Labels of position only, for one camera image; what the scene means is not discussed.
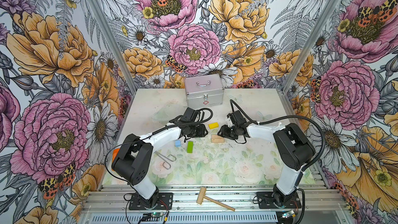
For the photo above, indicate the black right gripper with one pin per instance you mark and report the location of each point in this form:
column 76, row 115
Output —
column 224, row 129

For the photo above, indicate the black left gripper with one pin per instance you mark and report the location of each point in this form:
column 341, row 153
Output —
column 202, row 128

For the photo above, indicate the yellow wood block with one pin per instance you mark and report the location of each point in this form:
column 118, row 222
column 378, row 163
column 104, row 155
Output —
column 213, row 125

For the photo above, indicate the natural wood block 51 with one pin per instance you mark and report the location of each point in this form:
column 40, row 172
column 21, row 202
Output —
column 216, row 137

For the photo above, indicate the natural wood block 31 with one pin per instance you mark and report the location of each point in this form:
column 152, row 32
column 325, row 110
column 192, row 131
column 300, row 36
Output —
column 217, row 141

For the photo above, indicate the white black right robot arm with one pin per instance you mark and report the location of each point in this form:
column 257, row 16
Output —
column 293, row 146

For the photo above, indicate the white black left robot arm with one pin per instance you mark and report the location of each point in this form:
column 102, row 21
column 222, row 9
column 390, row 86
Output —
column 134, row 156

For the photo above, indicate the green wood block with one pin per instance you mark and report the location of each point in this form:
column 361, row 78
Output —
column 190, row 147

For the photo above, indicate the silver pink metal case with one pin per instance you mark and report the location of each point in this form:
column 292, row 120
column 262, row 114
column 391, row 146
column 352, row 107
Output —
column 204, row 91

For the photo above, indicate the metal tongs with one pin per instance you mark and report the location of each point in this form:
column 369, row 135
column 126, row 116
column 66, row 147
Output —
column 166, row 160

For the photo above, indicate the wooden mallet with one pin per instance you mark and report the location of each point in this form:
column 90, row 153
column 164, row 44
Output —
column 202, row 196

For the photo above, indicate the orange plastic bottle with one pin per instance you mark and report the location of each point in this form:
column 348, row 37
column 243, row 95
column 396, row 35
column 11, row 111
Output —
column 114, row 154

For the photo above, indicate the left circuit board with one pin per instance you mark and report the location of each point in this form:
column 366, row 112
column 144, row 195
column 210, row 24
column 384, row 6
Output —
column 156, row 215

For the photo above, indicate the circuit board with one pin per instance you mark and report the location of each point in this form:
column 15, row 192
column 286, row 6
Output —
column 156, row 215
column 288, row 214

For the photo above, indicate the right circuit board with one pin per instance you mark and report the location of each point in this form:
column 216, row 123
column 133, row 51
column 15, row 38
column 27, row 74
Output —
column 288, row 214

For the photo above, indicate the aluminium front rail frame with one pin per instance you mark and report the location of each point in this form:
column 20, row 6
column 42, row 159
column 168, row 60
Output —
column 319, row 206

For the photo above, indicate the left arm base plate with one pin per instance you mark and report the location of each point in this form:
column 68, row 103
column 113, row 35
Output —
column 160, row 201

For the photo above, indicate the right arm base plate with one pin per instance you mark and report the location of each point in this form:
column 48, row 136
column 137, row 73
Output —
column 265, row 200

